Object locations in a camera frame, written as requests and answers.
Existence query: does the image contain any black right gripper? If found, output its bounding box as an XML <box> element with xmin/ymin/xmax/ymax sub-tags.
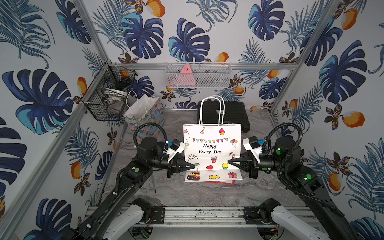
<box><xmin>228</xmin><ymin>151</ymin><xmax>288</xmax><ymax>180</ymax></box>

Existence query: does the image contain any red paper bag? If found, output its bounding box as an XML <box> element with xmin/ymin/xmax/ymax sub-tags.
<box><xmin>205</xmin><ymin>181</ymin><xmax>236</xmax><ymax>186</ymax></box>

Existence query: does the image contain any white happy paper bag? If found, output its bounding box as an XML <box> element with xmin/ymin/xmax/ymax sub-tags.
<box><xmin>183</xmin><ymin>96</ymin><xmax>243</xmax><ymax>183</ymax></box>

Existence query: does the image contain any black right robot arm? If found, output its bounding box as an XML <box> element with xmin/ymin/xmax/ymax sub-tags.
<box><xmin>228</xmin><ymin>123</ymin><xmax>363</xmax><ymax>240</ymax></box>

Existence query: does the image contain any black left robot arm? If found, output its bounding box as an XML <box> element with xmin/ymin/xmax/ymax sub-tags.
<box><xmin>62</xmin><ymin>123</ymin><xmax>195</xmax><ymax>240</ymax></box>

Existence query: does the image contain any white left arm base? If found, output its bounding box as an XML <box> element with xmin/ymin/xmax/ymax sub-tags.
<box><xmin>102</xmin><ymin>198</ymin><xmax>152</xmax><ymax>240</ymax></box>

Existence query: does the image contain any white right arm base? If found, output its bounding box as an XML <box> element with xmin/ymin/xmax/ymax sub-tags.
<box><xmin>259</xmin><ymin>198</ymin><xmax>331</xmax><ymax>240</ymax></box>

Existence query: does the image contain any floral paper bag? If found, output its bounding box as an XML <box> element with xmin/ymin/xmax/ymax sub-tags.
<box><xmin>123</xmin><ymin>91</ymin><xmax>165</xmax><ymax>133</ymax></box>

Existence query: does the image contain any black tool case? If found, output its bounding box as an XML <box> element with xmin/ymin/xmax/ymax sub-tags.
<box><xmin>198</xmin><ymin>100</ymin><xmax>251</xmax><ymax>133</ymax></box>

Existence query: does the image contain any pink triangle item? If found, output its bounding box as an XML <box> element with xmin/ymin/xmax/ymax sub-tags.
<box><xmin>174</xmin><ymin>63</ymin><xmax>196</xmax><ymax>87</ymax></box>

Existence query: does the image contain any aluminium linear rail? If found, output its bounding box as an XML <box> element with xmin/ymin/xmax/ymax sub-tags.
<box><xmin>86</xmin><ymin>205</ymin><xmax>313</xmax><ymax>227</ymax></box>

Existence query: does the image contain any white mesh wall shelf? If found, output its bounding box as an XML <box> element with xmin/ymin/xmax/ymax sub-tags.
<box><xmin>165</xmin><ymin>62</ymin><xmax>232</xmax><ymax>89</ymax></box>

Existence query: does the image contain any black wire basket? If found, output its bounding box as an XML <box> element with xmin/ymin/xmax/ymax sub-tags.
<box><xmin>81</xmin><ymin>63</ymin><xmax>138</xmax><ymax>122</ymax></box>

